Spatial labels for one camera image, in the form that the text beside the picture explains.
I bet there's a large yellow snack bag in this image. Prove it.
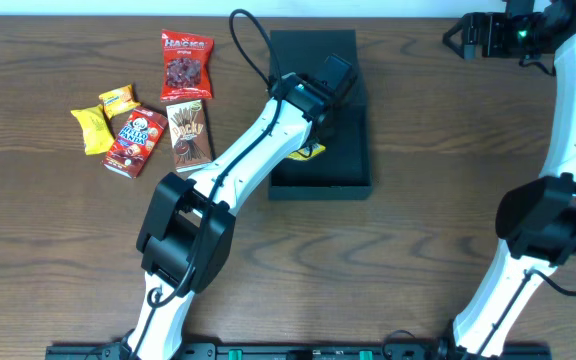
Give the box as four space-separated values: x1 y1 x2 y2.
287 143 326 162

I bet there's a black storage box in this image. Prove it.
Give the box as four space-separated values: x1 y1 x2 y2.
268 30 372 201

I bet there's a brown Pocky box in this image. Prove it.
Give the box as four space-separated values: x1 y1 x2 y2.
166 100 214 173

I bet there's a red Hacks candy bag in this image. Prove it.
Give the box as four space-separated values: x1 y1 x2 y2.
160 30 214 102

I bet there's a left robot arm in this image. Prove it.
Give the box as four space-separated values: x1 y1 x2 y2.
120 73 356 359

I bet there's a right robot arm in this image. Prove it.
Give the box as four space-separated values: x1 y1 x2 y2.
435 0 576 359

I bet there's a red Hello Panda box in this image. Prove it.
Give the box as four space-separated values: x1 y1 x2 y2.
102 106 168 179

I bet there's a small orange-yellow snack packet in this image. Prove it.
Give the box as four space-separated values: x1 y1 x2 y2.
99 84 140 119

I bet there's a yellow snack packet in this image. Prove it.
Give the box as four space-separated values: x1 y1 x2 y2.
70 105 114 155

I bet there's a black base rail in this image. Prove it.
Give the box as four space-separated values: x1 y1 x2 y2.
44 341 553 360

